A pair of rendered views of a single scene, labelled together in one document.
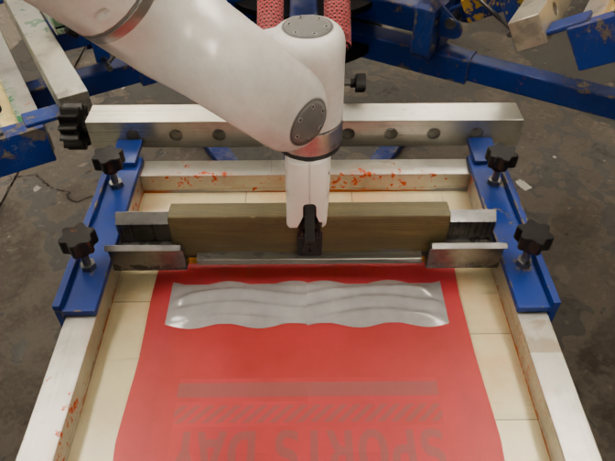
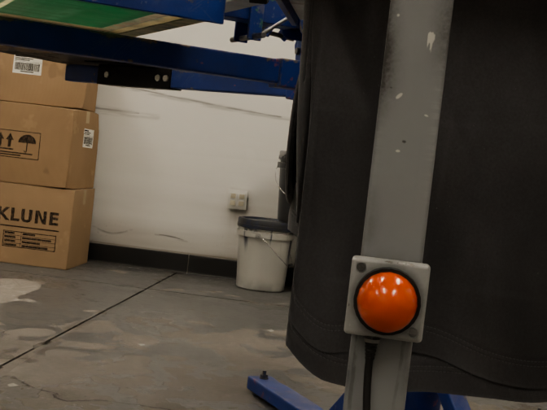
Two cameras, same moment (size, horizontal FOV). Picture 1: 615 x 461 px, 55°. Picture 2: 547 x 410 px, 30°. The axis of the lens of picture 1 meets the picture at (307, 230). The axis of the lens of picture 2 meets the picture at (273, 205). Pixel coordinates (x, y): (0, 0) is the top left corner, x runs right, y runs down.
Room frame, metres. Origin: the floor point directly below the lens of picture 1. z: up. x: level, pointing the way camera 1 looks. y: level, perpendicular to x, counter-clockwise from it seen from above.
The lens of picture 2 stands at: (-0.90, 0.12, 0.74)
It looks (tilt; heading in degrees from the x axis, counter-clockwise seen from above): 3 degrees down; 6
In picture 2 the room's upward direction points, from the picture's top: 6 degrees clockwise
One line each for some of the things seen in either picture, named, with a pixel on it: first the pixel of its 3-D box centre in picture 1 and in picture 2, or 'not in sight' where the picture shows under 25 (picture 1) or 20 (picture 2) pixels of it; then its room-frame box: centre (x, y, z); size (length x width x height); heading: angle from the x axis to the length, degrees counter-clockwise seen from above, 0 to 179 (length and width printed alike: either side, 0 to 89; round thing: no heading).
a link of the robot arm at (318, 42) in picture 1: (274, 81); not in sight; (0.53, 0.03, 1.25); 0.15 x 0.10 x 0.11; 133
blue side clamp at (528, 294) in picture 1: (502, 234); not in sight; (0.58, -0.28, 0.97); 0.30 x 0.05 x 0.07; 1
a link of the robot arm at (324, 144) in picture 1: (308, 123); not in sight; (0.55, 0.00, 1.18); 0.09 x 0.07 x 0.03; 1
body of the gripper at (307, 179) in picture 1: (308, 169); not in sight; (0.54, 0.00, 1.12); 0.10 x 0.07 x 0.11; 1
